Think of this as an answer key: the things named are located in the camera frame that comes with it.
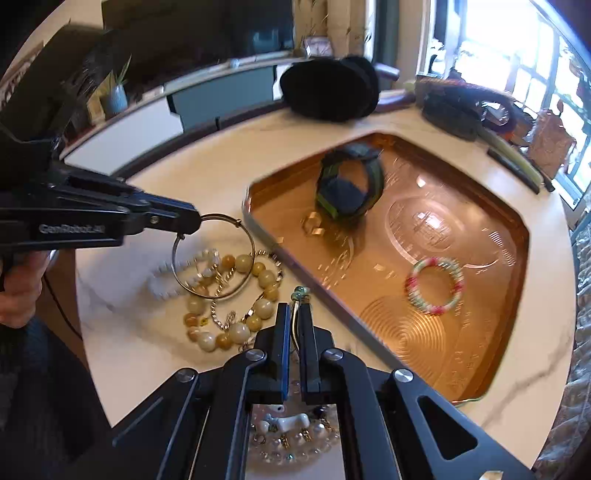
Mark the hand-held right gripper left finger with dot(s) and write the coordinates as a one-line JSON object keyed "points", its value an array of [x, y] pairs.
{"points": [[287, 355]]}

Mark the window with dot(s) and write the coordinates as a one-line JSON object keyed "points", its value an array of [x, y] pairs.
{"points": [[498, 41]]}

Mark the colourful knitted handbag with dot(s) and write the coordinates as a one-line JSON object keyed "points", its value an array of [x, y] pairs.
{"points": [[489, 99]]}

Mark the gold metal tray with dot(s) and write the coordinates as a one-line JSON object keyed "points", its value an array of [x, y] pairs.
{"points": [[392, 350]]}

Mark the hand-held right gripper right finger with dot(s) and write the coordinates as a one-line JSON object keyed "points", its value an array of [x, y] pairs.
{"points": [[303, 355]]}

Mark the brown paper bag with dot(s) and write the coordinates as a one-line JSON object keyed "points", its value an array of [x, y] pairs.
{"points": [[551, 141]]}

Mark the plastic covered sofa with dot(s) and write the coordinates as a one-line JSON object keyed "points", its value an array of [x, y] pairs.
{"points": [[577, 350]]}

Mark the thin gold bangle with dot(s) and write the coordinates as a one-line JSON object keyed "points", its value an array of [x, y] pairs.
{"points": [[252, 240]]}

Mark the purple padded bar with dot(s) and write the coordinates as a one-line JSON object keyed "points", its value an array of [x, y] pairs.
{"points": [[387, 70]]}

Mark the small picture frame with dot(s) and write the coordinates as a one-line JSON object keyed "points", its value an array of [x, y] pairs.
{"points": [[318, 47]]}

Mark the small potted plant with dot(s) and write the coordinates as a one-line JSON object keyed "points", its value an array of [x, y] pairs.
{"points": [[115, 94]]}

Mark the yellow green padded stick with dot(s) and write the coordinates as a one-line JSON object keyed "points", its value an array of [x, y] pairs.
{"points": [[512, 154]]}

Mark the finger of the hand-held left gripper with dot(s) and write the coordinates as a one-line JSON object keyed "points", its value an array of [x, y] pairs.
{"points": [[171, 226], [138, 196]]}

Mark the person's left hand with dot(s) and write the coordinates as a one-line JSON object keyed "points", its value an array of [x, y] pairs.
{"points": [[23, 295]]}

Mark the tall leafy branches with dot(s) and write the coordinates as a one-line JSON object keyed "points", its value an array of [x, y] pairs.
{"points": [[314, 21]]}

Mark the dark green pouch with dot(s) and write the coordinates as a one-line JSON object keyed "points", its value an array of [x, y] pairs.
{"points": [[450, 115]]}

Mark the person's dark clothing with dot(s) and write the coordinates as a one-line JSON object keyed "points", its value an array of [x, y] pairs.
{"points": [[41, 406]]}

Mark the black television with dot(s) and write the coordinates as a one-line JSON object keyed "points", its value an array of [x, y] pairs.
{"points": [[198, 37]]}

